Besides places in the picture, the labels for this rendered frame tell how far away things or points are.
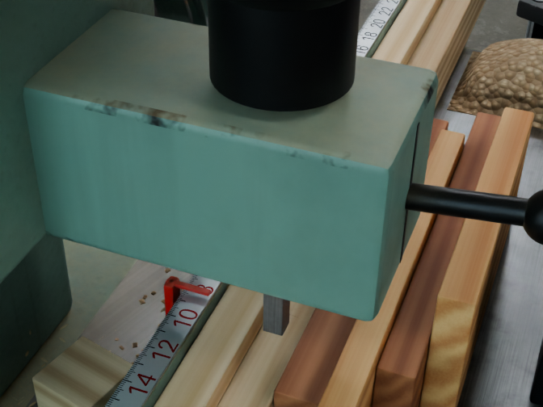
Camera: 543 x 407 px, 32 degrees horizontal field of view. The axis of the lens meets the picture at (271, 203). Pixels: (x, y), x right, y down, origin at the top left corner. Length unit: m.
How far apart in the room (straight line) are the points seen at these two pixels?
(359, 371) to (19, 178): 0.15
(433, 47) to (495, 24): 2.21
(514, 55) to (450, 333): 0.31
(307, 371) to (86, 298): 0.28
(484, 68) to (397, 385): 0.32
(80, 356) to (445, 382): 0.23
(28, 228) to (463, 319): 0.18
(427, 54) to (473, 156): 0.13
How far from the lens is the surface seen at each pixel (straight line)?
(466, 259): 0.41
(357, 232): 0.32
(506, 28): 2.85
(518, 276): 0.53
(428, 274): 0.44
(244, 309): 0.42
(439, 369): 0.42
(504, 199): 0.34
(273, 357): 0.41
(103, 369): 0.55
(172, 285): 0.42
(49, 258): 0.59
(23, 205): 0.36
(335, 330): 0.42
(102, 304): 0.65
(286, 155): 0.31
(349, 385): 0.38
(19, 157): 0.35
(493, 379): 0.47
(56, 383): 0.55
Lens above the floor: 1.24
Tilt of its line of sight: 37 degrees down
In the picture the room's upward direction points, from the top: 1 degrees clockwise
